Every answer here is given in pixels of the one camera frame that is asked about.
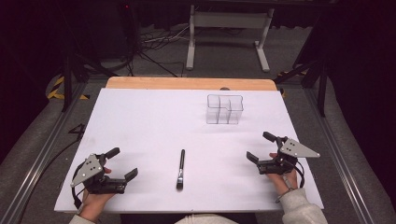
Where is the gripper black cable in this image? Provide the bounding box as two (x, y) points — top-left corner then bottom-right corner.
(292, 160), (306, 189)
(71, 174), (83, 210)

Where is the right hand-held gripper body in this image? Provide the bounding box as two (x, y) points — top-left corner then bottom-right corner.
(257, 135), (321, 175)

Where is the black tripod stand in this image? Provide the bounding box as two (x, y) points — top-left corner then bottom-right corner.
(60, 52), (120, 113)
(274, 55), (330, 118)

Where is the person's left hand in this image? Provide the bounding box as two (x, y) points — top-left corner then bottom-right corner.
(78, 167), (118, 223)

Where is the black computer tower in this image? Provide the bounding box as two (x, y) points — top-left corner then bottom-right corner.
(120, 0), (142, 59)

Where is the white table board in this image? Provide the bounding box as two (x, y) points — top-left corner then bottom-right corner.
(54, 88), (325, 215)

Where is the black makeup brush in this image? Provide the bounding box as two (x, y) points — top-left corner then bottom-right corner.
(176, 148), (186, 191)

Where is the person's right hand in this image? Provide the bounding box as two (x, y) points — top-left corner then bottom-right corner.
(266, 152), (299, 196)

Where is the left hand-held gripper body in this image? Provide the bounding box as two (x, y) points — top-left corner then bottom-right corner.
(70, 153), (129, 196)

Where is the person's light clothing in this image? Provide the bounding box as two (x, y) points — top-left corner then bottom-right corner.
(174, 214), (239, 224)

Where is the clear acrylic organizer box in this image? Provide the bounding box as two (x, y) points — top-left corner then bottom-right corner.
(205, 93), (245, 125)

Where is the white metal stand frame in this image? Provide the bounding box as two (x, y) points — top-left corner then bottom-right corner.
(185, 4), (276, 73)

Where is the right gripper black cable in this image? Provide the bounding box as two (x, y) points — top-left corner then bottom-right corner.
(292, 160), (306, 189)

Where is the floor cable bundle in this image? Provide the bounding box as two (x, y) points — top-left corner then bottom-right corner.
(136, 26), (191, 77)

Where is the grey wrist strap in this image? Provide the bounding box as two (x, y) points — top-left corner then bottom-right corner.
(275, 175), (295, 204)

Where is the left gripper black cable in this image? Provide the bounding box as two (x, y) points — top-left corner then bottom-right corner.
(71, 174), (83, 210)

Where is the aluminium floor rail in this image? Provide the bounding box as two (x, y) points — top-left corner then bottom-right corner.
(303, 88), (378, 224)
(0, 82), (89, 224)

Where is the yellow black floor tape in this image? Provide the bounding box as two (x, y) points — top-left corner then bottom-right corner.
(46, 76), (91, 101)

